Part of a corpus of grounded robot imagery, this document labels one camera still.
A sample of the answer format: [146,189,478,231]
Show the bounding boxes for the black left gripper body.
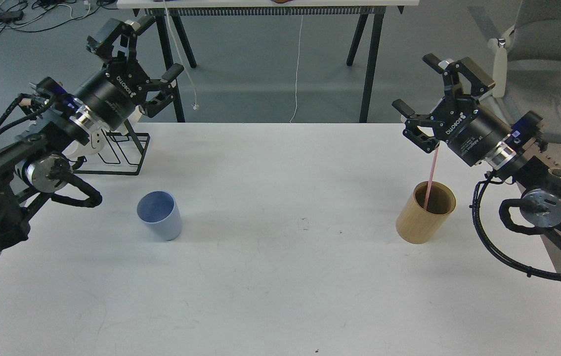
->
[73,63,148,131]

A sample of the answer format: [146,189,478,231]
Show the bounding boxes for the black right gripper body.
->
[431,96,511,166]

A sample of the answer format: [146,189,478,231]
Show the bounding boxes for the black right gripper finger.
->
[423,53,496,102]
[392,99,440,153]

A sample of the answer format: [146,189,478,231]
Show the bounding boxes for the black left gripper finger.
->
[86,15,156,75]
[136,63,184,119]

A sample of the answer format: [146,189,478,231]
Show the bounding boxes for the pink chopstick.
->
[423,146,440,211]

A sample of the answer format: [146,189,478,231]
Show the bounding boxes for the blue plastic cup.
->
[136,191,183,241]

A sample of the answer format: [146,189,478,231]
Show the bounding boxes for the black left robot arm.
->
[0,14,184,252]

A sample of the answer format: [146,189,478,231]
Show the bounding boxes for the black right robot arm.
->
[392,53,561,282]

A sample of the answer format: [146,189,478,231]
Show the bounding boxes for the white mug on rack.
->
[63,124,129,161]

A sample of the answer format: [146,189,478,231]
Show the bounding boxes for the grey office chair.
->
[488,0,561,144]

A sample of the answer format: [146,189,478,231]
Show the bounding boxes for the bamboo cylinder holder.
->
[395,181,456,245]

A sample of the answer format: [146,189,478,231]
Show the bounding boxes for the white background table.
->
[115,0,420,123]

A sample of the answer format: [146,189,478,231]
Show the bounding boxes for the white hanging cord with plug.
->
[163,0,199,110]

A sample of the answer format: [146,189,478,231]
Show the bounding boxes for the black wire mug rack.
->
[70,122,151,176]

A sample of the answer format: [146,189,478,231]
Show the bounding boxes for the black floor cables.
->
[0,0,118,67]

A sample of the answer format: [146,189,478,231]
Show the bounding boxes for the white hanging cable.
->
[289,15,304,124]

